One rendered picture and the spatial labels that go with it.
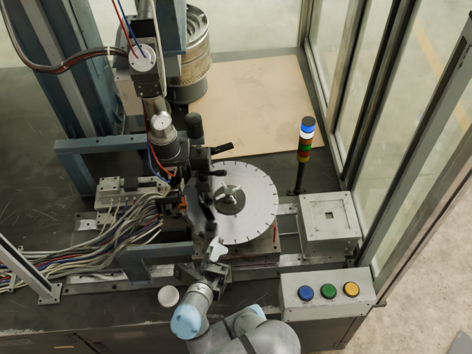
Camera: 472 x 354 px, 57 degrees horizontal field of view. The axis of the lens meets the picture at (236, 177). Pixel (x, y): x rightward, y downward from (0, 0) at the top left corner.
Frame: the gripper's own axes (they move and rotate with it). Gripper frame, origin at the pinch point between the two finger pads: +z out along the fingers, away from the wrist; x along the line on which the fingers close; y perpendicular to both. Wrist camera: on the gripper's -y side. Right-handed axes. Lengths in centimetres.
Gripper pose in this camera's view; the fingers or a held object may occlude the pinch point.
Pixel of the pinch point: (213, 255)
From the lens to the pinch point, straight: 143.6
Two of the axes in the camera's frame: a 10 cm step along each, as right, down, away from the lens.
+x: 1.2, -9.2, -3.7
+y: 9.7, 1.9, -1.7
